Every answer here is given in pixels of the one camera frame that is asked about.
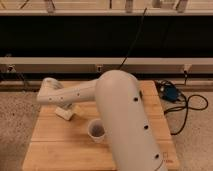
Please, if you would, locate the black floor cable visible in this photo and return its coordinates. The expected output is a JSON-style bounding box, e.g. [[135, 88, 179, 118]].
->
[[155, 79, 210, 136]]

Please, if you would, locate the black hanging cable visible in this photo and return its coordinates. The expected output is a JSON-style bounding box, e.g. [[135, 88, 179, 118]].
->
[[118, 7, 148, 71]]

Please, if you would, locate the wooden bamboo board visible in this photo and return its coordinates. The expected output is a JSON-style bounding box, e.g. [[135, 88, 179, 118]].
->
[[22, 81, 180, 171]]

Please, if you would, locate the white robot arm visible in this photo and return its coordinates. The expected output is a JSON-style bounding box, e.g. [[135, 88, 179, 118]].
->
[[37, 70, 168, 171]]

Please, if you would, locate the blue power adapter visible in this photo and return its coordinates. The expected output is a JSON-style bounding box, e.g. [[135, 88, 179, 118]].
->
[[163, 86, 179, 102]]

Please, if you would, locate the white sponge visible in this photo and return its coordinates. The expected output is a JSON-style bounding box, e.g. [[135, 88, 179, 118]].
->
[[55, 107, 74, 121]]

